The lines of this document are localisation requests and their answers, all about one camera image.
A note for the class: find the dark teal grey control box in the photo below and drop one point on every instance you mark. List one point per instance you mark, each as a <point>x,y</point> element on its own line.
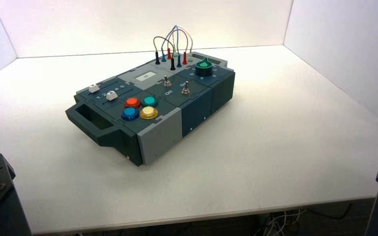
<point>163,130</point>

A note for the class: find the yellow round push button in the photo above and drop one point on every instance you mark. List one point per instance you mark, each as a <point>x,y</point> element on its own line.
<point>148,112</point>

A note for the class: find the teal round push button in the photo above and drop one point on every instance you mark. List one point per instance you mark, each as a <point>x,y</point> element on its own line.
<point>150,101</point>

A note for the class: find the green rotary knob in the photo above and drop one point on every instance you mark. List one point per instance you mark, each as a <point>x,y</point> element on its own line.
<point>204,68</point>

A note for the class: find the red round push button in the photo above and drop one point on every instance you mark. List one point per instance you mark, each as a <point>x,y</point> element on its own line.
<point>132,102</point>

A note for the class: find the blue round push button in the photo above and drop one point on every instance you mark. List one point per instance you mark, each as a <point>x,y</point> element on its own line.
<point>130,113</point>

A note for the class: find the white slider knob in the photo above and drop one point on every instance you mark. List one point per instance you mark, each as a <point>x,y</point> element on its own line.
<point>111,95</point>
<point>94,88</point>

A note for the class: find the metal toggle switch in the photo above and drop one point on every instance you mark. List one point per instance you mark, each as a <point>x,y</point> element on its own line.
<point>167,82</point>
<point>185,90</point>

